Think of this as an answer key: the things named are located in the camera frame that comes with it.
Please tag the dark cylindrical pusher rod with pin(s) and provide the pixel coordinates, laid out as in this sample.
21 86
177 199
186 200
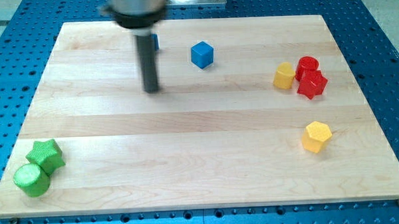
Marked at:
147 61

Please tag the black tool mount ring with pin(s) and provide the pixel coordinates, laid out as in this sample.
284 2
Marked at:
134 21

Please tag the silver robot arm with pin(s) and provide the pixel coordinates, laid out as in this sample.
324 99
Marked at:
137 7

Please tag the blue block behind rod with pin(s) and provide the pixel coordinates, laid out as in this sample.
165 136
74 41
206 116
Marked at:
155 41

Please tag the blue cube block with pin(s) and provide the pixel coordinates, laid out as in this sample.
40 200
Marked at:
202 54

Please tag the wooden board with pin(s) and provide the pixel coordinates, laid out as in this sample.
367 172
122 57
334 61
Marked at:
220 136

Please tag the green star block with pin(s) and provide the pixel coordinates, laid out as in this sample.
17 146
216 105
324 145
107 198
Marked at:
47 155

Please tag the yellow heart block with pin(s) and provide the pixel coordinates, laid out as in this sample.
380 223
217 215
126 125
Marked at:
284 76

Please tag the red cylinder block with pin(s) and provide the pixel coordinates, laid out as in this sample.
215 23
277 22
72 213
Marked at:
305 63

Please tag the green cylinder block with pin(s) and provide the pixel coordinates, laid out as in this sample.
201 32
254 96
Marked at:
32 180

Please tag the red star block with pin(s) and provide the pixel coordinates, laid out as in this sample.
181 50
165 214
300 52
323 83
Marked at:
312 83

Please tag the yellow hexagon block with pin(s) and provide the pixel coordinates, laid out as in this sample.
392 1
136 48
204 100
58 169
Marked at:
316 137

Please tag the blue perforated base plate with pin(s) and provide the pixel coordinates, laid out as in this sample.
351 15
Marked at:
366 31

